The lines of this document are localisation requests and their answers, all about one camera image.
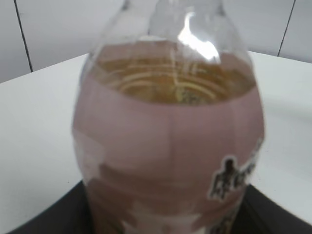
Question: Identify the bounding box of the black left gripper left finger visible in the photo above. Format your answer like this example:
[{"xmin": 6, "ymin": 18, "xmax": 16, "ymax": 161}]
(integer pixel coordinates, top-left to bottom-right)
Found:
[{"xmin": 10, "ymin": 182, "xmax": 94, "ymax": 234}]

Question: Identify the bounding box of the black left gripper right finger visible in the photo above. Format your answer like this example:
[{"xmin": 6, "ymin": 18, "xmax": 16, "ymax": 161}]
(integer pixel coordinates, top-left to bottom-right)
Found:
[{"xmin": 237, "ymin": 185, "xmax": 312, "ymax": 234}]

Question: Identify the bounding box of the pink oolong tea bottle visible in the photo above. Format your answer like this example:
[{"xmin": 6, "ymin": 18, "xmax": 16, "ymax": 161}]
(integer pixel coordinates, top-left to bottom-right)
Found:
[{"xmin": 72, "ymin": 0, "xmax": 265, "ymax": 234}]

